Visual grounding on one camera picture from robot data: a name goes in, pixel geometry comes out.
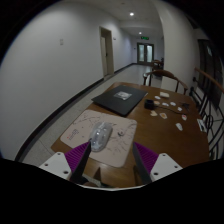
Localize small black box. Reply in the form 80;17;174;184
143;98;155;110

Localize recessed ceiling lights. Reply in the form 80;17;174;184
128;11;144;36

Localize beige printed mouse pad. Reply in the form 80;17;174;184
59;109;138;169

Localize distant wooden chair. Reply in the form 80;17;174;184
151;59;165;80

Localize black cable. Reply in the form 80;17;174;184
153;101;191;115

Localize dark-framed window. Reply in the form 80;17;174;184
196;38;223;111

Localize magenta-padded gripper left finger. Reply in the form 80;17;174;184
39;139;93;185

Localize white paper slip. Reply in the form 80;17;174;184
196;118;208;133

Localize wooden armchair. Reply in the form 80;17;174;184
142;69;190;96

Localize beige side door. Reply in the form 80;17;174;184
99;26;115;80

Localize glazed double door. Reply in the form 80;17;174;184
136;42;155;66

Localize wooden-topped iron railing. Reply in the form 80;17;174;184
189;66;224;161

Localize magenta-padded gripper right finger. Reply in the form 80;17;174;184
132;141;184;186

